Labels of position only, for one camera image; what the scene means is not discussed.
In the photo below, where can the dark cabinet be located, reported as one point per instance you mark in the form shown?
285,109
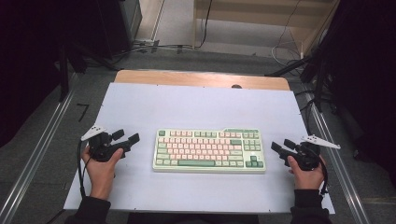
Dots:
124,25

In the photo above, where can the black curtain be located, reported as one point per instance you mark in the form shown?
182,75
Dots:
31,62
367,77

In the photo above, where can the green and pink keyboard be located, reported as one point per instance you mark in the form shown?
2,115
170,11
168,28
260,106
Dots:
208,151

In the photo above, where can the dark round table grommet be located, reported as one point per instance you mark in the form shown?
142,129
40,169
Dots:
236,86

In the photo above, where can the black metal stand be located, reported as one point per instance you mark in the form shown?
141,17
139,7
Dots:
63,77
319,90

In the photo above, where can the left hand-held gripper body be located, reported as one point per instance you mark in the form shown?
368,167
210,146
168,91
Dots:
101,149

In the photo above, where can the light wooden shelf unit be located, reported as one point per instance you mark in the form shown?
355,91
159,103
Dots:
249,18

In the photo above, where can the metal floor rail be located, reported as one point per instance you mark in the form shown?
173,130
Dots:
342,180
31,161

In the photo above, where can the person's left hand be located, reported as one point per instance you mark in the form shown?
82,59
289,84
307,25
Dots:
101,177

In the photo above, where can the white table cover board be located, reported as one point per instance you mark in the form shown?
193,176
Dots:
199,105

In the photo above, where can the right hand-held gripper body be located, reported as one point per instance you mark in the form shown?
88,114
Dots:
306,157

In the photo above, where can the person's right hand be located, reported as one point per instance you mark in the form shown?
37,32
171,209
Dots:
308,179

